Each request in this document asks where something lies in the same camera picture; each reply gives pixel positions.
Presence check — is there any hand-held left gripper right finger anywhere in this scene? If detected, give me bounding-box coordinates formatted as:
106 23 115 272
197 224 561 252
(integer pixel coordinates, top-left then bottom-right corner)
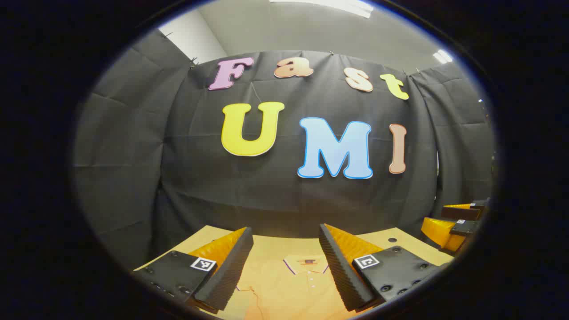
318 224 449 312

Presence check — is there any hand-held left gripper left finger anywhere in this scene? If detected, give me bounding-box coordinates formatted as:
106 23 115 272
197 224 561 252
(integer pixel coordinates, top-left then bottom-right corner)
132 227 254 315

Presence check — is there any orange T-shirt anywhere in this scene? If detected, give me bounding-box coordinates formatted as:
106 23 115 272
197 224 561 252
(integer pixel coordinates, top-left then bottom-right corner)
222 254 352 320

